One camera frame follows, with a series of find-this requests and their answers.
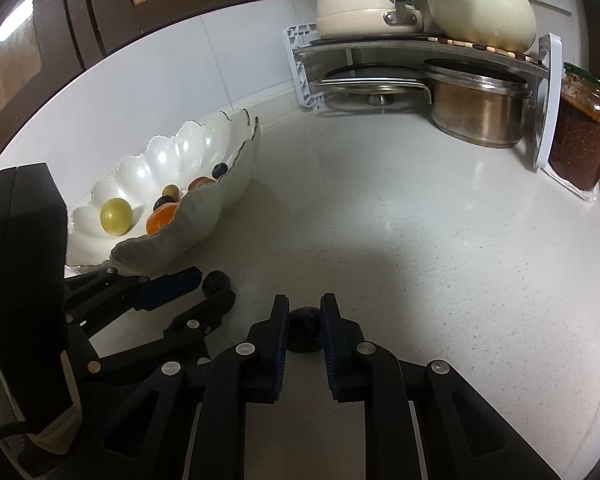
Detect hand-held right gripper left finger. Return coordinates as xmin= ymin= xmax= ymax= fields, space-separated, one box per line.
xmin=96 ymin=294 xmax=291 ymax=480

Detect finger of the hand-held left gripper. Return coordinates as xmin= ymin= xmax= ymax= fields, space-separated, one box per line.
xmin=86 ymin=290 xmax=237 ymax=387
xmin=64 ymin=266 xmax=203 ymax=341

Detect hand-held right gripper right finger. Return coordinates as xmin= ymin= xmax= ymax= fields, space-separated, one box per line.
xmin=320 ymin=292 xmax=562 ymax=480

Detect black plum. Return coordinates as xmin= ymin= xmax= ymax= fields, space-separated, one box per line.
xmin=287 ymin=306 xmax=326 ymax=353

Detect dark cherry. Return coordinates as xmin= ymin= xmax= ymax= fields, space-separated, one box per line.
xmin=201 ymin=270 xmax=231 ymax=298

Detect orange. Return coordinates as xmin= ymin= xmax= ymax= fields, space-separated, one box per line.
xmin=145 ymin=203 xmax=181 ymax=236

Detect green plum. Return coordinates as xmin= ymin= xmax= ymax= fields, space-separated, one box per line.
xmin=100 ymin=198 xmax=133 ymax=236

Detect white scalloped bowl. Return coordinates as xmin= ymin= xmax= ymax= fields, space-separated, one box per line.
xmin=65 ymin=108 xmax=262 ymax=277

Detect glass pan lid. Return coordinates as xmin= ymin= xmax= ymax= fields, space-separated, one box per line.
xmin=316 ymin=62 xmax=433 ymax=107

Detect brown wooden window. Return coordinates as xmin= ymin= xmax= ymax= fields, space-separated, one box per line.
xmin=0 ymin=0 xmax=276 ymax=131

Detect stainless steel pot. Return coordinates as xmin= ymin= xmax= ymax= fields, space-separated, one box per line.
xmin=422 ymin=59 xmax=533 ymax=149

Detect white jar coaster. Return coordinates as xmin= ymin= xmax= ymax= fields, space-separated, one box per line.
xmin=537 ymin=162 xmax=598 ymax=202

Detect white metal shelf rack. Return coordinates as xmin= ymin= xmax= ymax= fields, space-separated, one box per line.
xmin=281 ymin=23 xmax=564 ymax=171

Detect cream saucepan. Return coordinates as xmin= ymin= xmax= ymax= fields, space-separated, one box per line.
xmin=316 ymin=0 xmax=426 ymax=41

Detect jar of red sauce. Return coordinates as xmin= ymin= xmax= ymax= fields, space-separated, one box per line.
xmin=547 ymin=62 xmax=600 ymax=192

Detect wooden bead trivet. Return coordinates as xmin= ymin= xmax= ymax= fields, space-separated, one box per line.
xmin=427 ymin=34 xmax=543 ymax=63

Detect cream ceramic pot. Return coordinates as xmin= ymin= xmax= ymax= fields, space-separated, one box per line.
xmin=395 ymin=0 xmax=537 ymax=53

